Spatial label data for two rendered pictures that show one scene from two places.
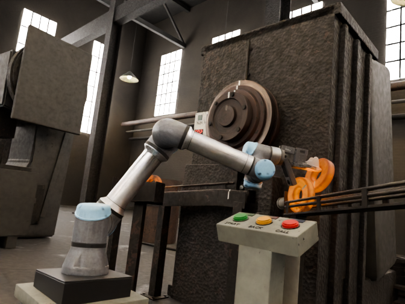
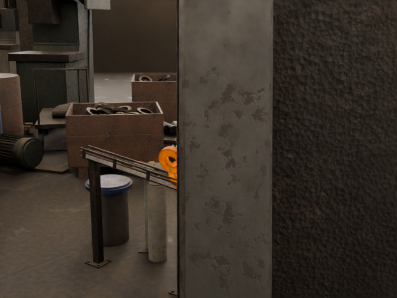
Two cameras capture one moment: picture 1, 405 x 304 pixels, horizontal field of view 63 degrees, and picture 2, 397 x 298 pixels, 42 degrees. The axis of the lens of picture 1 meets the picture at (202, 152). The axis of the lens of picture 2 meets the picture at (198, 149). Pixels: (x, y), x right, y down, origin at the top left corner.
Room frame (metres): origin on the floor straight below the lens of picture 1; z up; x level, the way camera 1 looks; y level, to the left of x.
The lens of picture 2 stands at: (3.35, -2.29, 1.53)
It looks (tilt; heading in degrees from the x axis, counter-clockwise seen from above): 14 degrees down; 134
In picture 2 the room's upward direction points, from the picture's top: straight up
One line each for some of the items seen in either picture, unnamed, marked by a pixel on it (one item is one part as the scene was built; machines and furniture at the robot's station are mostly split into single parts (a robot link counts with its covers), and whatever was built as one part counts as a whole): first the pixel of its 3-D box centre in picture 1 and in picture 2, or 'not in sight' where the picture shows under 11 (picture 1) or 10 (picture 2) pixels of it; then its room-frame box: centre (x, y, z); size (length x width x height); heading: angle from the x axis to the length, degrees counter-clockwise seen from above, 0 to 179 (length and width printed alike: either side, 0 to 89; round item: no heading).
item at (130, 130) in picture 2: not in sight; (115, 136); (-0.86, 0.83, 0.33); 0.93 x 0.73 x 0.66; 53
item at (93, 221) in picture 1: (92, 222); not in sight; (1.19, 0.36, 0.53); 0.13 x 0.12 x 0.14; 5
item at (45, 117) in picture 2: not in sight; (65, 103); (-2.21, 1.08, 0.48); 1.18 x 0.65 x 0.96; 146
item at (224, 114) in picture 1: (228, 116); not in sight; (1.81, -0.13, 1.11); 0.28 x 0.06 x 0.28; 46
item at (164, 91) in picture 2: not in sight; (171, 104); (-1.67, 2.37, 0.38); 1.03 x 0.83 x 0.75; 49
